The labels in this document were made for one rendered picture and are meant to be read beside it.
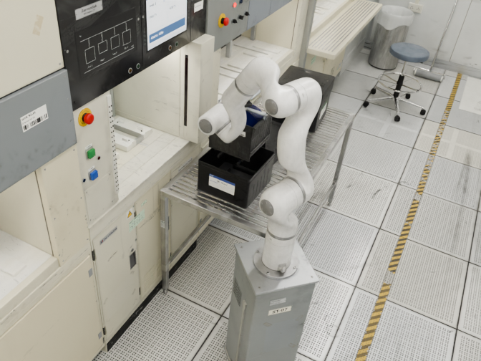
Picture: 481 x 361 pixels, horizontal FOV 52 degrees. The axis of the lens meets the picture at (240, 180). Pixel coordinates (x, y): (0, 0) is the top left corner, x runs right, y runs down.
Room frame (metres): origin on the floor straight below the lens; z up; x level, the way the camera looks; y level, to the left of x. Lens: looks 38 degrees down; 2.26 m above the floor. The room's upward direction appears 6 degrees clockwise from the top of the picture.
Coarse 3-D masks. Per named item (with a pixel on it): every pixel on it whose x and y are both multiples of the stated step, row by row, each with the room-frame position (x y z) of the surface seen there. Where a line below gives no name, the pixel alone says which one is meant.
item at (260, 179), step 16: (208, 160) 1.93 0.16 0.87; (224, 160) 2.08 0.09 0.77; (256, 160) 2.01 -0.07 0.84; (272, 160) 1.95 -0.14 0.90; (208, 176) 1.82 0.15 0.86; (224, 176) 1.78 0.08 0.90; (240, 176) 1.97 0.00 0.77; (256, 176) 1.80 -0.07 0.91; (208, 192) 1.82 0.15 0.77; (224, 192) 1.78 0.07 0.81; (240, 192) 1.74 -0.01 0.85; (256, 192) 1.82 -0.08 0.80
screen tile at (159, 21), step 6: (156, 0) 1.84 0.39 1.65; (150, 6) 1.81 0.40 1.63; (156, 6) 1.84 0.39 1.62; (162, 6) 1.88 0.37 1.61; (150, 12) 1.81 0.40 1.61; (162, 12) 1.88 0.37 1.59; (156, 18) 1.84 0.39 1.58; (162, 18) 1.88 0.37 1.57; (150, 24) 1.81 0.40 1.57; (156, 24) 1.84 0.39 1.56; (162, 24) 1.88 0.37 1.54; (150, 30) 1.80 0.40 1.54
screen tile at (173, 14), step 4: (172, 0) 1.94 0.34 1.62; (176, 0) 1.97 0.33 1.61; (180, 0) 2.00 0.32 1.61; (184, 0) 2.02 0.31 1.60; (184, 4) 2.02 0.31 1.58; (176, 8) 1.97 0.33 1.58; (180, 8) 2.00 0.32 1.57; (184, 8) 2.02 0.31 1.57; (172, 12) 1.94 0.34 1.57; (176, 12) 1.97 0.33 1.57; (180, 12) 2.00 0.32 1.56; (184, 12) 2.03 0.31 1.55; (172, 16) 1.94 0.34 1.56; (176, 16) 1.97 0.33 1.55
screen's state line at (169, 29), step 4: (180, 20) 2.00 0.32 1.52; (184, 20) 2.03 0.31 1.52; (172, 24) 1.94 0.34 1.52; (176, 24) 1.97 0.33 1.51; (180, 24) 2.00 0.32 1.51; (184, 24) 2.03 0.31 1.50; (164, 28) 1.89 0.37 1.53; (168, 28) 1.92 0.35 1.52; (172, 28) 1.94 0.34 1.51; (176, 28) 1.97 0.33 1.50; (156, 32) 1.84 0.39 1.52; (160, 32) 1.87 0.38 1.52; (164, 32) 1.89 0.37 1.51; (168, 32) 1.92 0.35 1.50; (152, 36) 1.82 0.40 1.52; (156, 36) 1.84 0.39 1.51; (160, 36) 1.86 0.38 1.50; (152, 40) 1.82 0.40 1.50
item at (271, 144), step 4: (272, 120) 2.40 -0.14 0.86; (272, 124) 2.36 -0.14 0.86; (276, 124) 2.36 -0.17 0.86; (280, 124) 2.37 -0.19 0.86; (272, 128) 2.31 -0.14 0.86; (276, 128) 2.32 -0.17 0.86; (272, 132) 2.27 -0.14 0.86; (276, 132) 2.28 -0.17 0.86; (272, 136) 2.23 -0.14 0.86; (276, 136) 2.24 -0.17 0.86; (268, 140) 2.18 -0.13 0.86; (272, 140) 2.19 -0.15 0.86; (276, 140) 2.19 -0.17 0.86; (268, 144) 2.15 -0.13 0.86; (272, 144) 2.16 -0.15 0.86; (276, 144) 2.16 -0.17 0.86; (268, 148) 2.11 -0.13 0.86; (272, 148) 2.12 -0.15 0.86; (276, 148) 2.13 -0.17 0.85; (276, 152) 2.14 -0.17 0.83; (276, 156) 2.15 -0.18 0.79; (276, 160) 2.15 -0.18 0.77
